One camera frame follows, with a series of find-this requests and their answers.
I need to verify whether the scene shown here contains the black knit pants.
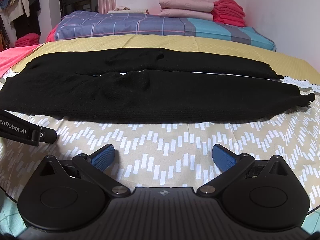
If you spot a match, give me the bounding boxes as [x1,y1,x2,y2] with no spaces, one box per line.
[1,48,315,124]

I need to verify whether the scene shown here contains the yellow patterned bed sheet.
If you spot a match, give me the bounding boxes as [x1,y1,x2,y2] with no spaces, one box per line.
[1,35,319,209]

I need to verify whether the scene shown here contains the pink bed blanket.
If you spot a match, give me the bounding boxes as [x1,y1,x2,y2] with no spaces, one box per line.
[0,44,41,77]

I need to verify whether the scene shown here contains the red clothes pile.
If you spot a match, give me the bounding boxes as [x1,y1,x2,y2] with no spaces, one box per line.
[15,33,40,47]

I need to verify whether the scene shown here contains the blue plaid folded quilt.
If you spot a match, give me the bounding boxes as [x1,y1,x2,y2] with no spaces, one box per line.
[47,10,276,51]

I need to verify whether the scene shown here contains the hanging clothes on rack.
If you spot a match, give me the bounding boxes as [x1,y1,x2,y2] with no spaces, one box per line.
[1,0,41,47]

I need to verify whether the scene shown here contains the red folded blanket stack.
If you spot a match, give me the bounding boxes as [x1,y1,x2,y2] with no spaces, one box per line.
[212,0,246,27]

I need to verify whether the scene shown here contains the pink folded blanket lower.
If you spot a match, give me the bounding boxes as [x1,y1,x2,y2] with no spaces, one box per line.
[159,9,213,21]

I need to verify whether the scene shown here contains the pink folded blanket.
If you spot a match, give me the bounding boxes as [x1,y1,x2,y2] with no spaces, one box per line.
[159,0,214,12]
[159,9,213,21]

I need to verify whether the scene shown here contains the pink folded blanket upper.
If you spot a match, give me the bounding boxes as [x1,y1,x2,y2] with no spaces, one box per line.
[159,0,214,12]

